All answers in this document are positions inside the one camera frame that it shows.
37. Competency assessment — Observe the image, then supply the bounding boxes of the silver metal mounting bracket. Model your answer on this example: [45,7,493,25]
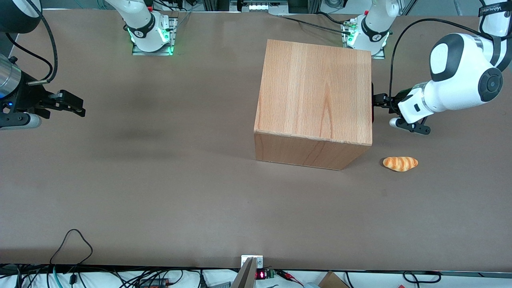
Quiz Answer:
[241,255,264,269]

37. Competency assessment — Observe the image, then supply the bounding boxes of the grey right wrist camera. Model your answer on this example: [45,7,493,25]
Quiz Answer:
[0,113,42,130]

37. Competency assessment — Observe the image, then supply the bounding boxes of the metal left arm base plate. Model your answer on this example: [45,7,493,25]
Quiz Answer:
[341,20,387,60]

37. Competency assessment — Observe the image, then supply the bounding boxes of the aluminium camera mount bar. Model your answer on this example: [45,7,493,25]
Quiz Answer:
[231,258,257,288]

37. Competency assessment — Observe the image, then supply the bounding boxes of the short black table cable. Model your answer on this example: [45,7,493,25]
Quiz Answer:
[316,11,356,25]

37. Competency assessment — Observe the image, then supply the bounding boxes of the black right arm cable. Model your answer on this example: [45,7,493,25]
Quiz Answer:
[5,33,54,74]
[27,10,59,85]

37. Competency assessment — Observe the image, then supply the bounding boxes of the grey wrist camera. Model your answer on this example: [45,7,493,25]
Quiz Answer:
[389,117,432,136]
[0,113,42,130]

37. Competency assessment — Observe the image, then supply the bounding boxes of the black looped table cable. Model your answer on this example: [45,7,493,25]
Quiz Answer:
[50,229,94,268]

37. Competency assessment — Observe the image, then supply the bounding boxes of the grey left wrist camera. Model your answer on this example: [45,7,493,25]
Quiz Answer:
[389,117,432,136]

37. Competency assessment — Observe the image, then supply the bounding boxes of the light wooden drawer cabinet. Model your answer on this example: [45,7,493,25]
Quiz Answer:
[254,39,373,171]

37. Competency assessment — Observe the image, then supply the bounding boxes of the red black clip leads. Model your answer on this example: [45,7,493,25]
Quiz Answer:
[276,270,305,287]

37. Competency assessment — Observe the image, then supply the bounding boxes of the brown cardboard piece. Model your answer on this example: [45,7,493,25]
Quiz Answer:
[318,271,341,288]

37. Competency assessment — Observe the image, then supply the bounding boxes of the orange black electronic device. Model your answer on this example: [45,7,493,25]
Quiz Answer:
[139,278,169,288]

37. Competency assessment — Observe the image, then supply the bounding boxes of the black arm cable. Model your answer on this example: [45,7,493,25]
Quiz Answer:
[5,33,54,74]
[390,18,496,115]
[27,10,59,85]

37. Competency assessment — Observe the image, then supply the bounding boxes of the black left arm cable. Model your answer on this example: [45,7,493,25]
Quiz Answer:
[390,18,496,115]

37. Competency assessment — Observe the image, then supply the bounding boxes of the white lit power strip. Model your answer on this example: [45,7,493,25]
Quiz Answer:
[247,2,281,12]

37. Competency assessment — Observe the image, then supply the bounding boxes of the black coiled edge cable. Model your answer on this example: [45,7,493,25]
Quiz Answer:
[402,271,443,283]

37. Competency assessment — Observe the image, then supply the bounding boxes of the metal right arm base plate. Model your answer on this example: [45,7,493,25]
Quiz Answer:
[132,16,179,56]

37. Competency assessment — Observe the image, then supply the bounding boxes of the long black table cable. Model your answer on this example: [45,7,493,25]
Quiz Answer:
[278,15,352,35]

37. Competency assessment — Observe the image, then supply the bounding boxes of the right Franka gripper body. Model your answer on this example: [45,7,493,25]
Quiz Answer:
[0,79,61,115]

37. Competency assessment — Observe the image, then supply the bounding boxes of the orange striped toy bread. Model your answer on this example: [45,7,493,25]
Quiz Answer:
[383,156,419,172]

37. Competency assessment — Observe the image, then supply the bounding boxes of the left Franka gripper body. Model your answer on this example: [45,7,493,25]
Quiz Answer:
[395,86,429,124]

